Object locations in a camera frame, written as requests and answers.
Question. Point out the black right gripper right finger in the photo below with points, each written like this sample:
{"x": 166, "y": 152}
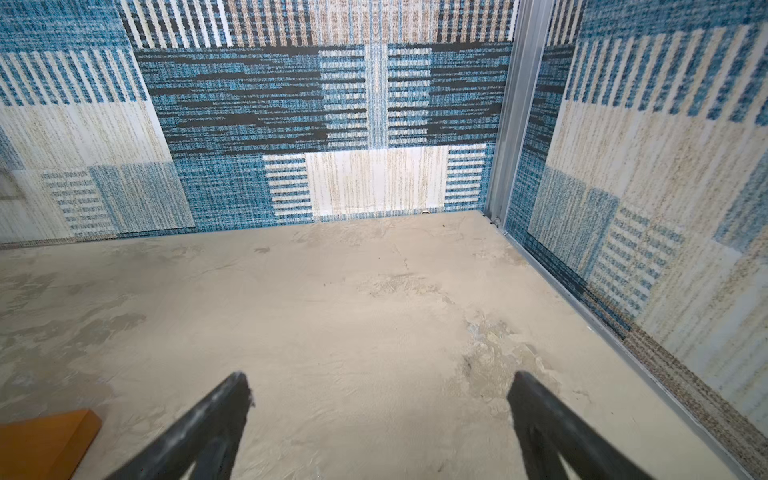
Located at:
{"x": 553, "y": 437}

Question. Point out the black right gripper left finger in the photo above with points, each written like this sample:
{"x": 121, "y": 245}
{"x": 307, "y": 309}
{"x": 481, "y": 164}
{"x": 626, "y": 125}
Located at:
{"x": 203, "y": 443}

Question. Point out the wooden rack base with gold wire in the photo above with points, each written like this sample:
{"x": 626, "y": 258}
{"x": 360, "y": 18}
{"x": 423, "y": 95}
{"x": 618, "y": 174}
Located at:
{"x": 50, "y": 447}

